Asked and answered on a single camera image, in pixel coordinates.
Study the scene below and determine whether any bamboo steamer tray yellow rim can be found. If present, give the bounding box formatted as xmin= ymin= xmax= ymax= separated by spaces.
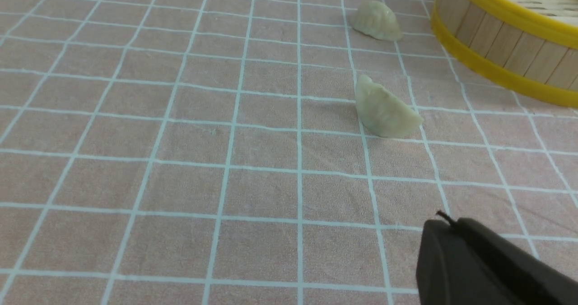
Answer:
xmin=431 ymin=0 xmax=578 ymax=108

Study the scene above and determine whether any pale dumpling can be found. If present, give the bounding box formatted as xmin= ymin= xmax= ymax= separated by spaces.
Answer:
xmin=354 ymin=74 xmax=424 ymax=139
xmin=350 ymin=0 xmax=403 ymax=42

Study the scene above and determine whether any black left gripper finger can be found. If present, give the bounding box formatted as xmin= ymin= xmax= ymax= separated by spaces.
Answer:
xmin=415 ymin=211 xmax=578 ymax=305

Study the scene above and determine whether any pink checkered tablecloth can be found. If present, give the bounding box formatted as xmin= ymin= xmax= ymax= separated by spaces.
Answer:
xmin=0 ymin=0 xmax=578 ymax=305

